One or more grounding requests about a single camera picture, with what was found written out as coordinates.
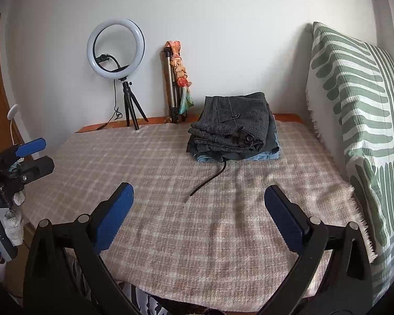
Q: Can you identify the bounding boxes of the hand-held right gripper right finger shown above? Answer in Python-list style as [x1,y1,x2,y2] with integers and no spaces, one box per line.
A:
[263,185,373,315]

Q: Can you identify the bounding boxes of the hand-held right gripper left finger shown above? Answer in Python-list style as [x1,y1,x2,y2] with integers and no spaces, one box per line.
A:
[22,182,135,315]

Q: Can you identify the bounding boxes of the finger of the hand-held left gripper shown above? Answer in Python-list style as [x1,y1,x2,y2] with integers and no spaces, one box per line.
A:
[0,139,47,169]
[18,157,55,184]

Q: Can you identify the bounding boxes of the grey tweed pants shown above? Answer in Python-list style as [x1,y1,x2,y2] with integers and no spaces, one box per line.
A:
[187,92,272,154]

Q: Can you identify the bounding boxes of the person's left hand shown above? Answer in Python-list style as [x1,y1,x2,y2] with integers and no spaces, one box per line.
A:
[3,188,25,246]

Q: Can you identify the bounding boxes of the blue jeans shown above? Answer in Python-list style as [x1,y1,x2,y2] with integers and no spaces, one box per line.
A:
[197,148,281,163]

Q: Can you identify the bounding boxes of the beige plaid blanket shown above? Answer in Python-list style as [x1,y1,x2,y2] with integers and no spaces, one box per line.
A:
[21,120,376,312]

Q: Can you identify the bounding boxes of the striped clothing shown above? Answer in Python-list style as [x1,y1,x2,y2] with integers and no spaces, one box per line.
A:
[118,282,171,315]

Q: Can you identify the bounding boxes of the small black tripod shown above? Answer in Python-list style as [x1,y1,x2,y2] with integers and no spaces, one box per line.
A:
[120,79,148,131]

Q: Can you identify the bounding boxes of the folded silver tripod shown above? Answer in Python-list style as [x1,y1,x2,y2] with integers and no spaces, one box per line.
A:
[163,48,188,123]

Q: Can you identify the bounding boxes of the green and white patterned cushion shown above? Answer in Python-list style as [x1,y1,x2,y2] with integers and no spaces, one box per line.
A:
[306,22,394,299]

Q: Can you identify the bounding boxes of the colourful floral scarf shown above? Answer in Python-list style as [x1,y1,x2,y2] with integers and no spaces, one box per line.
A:
[165,41,195,117]

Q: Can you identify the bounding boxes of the black drawstring pants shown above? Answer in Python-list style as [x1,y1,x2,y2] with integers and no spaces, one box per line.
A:
[185,103,280,204]

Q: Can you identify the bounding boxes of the black ring light cable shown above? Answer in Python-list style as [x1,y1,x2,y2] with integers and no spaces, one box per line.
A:
[75,80,123,133]

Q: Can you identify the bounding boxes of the white ring light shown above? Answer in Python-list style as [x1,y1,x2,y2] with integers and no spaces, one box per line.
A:
[86,19,147,81]

